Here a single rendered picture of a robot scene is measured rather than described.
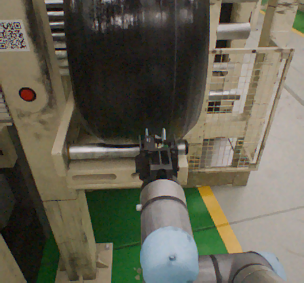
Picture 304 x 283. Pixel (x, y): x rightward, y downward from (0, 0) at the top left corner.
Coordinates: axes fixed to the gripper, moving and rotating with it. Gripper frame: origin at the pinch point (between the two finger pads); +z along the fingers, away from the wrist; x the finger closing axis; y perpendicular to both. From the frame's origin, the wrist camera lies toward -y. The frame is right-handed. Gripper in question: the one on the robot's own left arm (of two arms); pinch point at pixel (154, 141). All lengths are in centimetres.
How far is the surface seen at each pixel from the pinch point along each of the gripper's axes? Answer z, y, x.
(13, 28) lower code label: 14.9, 22.8, 31.6
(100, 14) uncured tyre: -1.4, 28.2, 9.7
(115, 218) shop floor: 67, -95, 19
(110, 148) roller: 12.4, -9.7, 11.5
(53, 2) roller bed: 56, 23, 32
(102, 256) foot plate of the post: 43, -97, 24
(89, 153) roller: 11.8, -10.6, 17.4
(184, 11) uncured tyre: -1.0, 28.4, -5.6
